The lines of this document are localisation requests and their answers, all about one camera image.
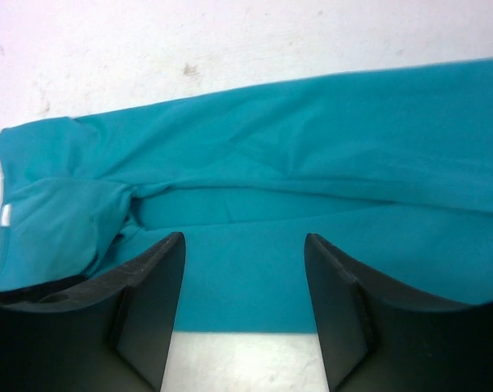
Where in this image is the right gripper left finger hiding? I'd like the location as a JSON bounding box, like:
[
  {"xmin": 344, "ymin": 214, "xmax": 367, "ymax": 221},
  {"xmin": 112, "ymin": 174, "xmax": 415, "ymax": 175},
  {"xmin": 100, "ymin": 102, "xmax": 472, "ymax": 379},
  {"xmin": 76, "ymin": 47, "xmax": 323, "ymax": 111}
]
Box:
[{"xmin": 0, "ymin": 232, "xmax": 185, "ymax": 391}]

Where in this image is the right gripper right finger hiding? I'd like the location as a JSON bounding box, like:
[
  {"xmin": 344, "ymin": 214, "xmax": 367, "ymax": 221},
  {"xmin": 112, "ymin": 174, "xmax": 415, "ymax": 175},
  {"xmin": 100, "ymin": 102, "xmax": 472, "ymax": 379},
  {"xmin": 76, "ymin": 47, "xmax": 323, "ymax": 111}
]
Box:
[{"xmin": 304, "ymin": 234, "xmax": 493, "ymax": 391}]

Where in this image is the teal t-shirt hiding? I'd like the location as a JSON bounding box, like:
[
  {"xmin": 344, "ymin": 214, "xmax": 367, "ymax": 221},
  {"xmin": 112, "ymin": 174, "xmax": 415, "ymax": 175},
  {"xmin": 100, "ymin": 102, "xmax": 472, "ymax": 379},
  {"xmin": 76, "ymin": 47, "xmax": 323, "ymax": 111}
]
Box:
[{"xmin": 0, "ymin": 59, "xmax": 493, "ymax": 333}]

